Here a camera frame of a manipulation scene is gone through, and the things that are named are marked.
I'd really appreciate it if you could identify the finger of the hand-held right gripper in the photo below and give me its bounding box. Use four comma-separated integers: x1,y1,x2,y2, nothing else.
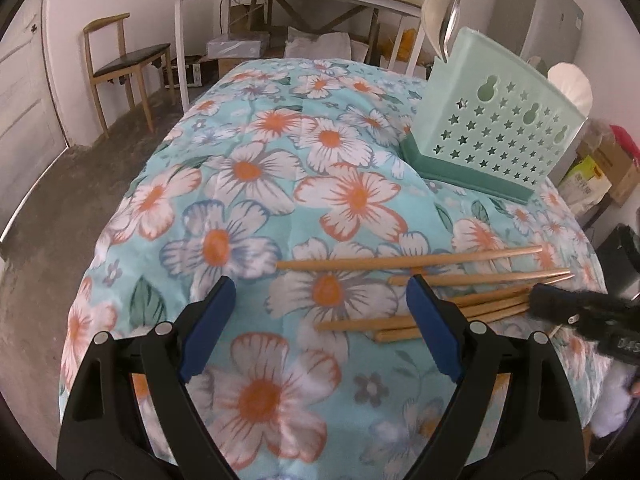
529,282,630,330

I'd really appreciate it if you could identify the small metal spoon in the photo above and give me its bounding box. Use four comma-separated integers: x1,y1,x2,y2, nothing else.
439,0,466,65

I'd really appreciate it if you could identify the large cardboard box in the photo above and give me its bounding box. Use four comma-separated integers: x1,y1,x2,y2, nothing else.
575,127,640,207

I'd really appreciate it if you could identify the black trash bin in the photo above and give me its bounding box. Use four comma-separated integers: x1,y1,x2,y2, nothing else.
595,222,640,303

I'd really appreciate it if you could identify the grey refrigerator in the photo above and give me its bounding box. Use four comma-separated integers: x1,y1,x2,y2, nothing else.
492,0,586,78

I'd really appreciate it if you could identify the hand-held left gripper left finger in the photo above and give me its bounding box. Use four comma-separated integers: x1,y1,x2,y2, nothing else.
57,275,237,480

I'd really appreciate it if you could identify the floral blue blanket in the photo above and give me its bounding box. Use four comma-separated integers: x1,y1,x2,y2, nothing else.
60,57,608,480

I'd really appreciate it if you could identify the white ceramic spoon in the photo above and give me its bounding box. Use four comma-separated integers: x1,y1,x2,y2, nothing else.
546,61,594,111
421,0,457,63

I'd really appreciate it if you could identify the white sack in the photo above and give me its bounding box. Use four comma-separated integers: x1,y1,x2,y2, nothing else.
284,26,372,65

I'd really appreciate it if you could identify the red plastic bag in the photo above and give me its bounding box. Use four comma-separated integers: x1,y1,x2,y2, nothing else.
609,124,640,161

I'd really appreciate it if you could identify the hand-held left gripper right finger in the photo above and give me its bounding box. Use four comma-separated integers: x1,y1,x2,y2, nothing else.
405,274,586,480

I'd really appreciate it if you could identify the mint green utensil holder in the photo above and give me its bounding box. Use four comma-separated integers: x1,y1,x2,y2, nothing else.
400,26,590,206

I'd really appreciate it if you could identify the pile of wooden chopsticks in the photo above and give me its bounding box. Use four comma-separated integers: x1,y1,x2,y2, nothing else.
276,245,577,345

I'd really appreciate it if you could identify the orange plastic bag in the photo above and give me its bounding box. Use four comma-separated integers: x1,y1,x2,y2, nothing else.
382,27,426,68

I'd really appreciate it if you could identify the wooden chair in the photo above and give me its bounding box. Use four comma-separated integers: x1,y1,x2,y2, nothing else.
82,12,177,140

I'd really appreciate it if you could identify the white door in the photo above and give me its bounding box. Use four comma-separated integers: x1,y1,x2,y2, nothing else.
0,0,68,243

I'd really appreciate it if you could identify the yellow white rice bag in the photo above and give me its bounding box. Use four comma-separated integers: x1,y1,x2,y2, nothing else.
557,154,613,218

